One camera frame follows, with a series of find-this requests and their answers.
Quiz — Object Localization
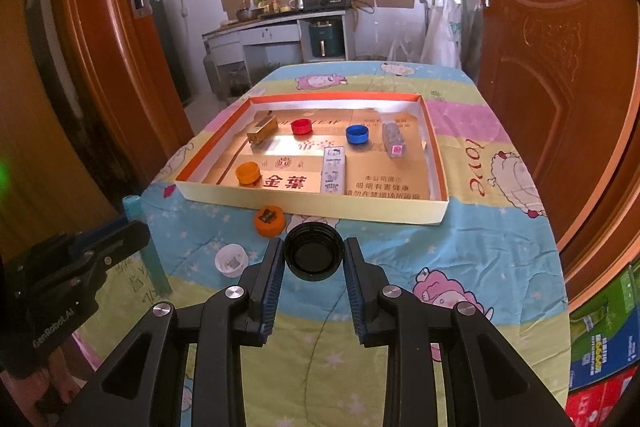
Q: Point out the grey kitchen counter desk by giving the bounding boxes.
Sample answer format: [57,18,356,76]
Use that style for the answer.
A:
[202,9,356,102]

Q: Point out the orange-rimmed shallow cardboard tray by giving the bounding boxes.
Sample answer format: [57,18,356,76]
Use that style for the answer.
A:
[175,91,449,225]

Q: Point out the dark green air fryer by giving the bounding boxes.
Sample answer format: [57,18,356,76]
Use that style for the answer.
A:
[309,18,345,58]

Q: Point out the red bottle cap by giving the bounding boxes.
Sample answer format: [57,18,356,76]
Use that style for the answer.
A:
[291,118,312,136]

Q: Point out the silver lighter with pink end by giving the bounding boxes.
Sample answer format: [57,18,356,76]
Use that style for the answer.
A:
[382,121,406,158]

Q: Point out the white hanging sack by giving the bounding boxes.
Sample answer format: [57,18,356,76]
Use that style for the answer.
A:
[420,0,470,69]

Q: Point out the left hand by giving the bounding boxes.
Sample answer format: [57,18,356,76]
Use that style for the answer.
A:
[1,348,80,426]

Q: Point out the black gas stove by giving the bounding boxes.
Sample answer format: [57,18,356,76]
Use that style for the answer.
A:
[302,0,352,12]

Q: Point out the brown wooden door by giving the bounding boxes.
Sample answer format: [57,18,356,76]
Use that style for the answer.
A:
[470,0,640,258]

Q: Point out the white bottle cap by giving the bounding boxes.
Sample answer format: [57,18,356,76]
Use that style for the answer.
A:
[215,244,250,279]

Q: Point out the orange cap with black label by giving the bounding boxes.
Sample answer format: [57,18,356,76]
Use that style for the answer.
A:
[253,206,286,237]

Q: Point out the white Hello Kitty lighter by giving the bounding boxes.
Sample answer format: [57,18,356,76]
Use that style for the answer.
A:
[320,146,346,195]

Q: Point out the blue bottle cap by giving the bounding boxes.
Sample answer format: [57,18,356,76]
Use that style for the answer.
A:
[345,124,369,145]

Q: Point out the plain orange bottle cap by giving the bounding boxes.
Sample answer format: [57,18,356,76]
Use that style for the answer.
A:
[234,161,262,186]

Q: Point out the black bottle cap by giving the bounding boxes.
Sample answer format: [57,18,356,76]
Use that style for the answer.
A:
[283,221,345,282]

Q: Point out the stacked colourful cartons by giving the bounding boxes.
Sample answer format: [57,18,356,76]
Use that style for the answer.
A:
[565,262,639,426]

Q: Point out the gold lighter box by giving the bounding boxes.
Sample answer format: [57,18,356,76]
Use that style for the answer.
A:
[246,114,279,145]

